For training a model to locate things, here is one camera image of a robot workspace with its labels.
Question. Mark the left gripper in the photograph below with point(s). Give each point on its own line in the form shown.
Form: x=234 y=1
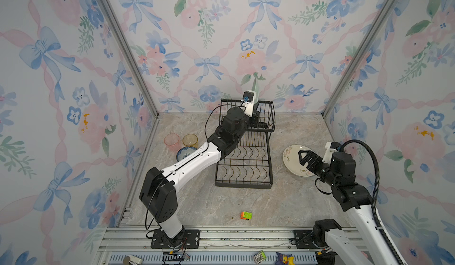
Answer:
x=253 y=119

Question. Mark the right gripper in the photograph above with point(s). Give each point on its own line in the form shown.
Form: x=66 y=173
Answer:
x=310 y=154

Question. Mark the cream plate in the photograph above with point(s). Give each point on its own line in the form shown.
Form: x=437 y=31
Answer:
x=292 y=162

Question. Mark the green plate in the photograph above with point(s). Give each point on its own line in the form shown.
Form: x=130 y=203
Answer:
x=255 y=87

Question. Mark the yellow transparent cup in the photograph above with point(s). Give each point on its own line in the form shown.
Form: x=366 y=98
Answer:
x=191 y=140

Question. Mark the blue floral bowl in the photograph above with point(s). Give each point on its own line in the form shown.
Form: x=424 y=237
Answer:
x=185 y=152

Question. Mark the pink transparent cup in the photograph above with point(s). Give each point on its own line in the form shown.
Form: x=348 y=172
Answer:
x=173 y=142

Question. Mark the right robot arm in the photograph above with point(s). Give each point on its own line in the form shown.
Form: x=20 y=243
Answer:
x=337 y=169

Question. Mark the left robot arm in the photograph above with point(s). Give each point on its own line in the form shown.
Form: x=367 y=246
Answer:
x=160 y=187

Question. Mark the small colourful toy cube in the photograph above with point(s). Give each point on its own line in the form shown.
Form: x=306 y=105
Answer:
x=246 y=215

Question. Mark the purple yellow toy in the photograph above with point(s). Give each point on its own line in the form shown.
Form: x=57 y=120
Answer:
x=284 y=259

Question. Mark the green white small box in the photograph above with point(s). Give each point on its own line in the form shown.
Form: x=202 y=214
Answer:
x=259 y=257

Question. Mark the beige small object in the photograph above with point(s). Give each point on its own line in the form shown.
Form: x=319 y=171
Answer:
x=132 y=260

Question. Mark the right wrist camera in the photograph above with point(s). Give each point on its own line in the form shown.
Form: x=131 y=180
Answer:
x=330 y=149

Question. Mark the black wire dish rack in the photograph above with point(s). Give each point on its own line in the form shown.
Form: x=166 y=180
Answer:
x=250 y=165

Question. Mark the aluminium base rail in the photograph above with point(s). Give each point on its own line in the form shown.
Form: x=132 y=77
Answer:
x=218 y=246

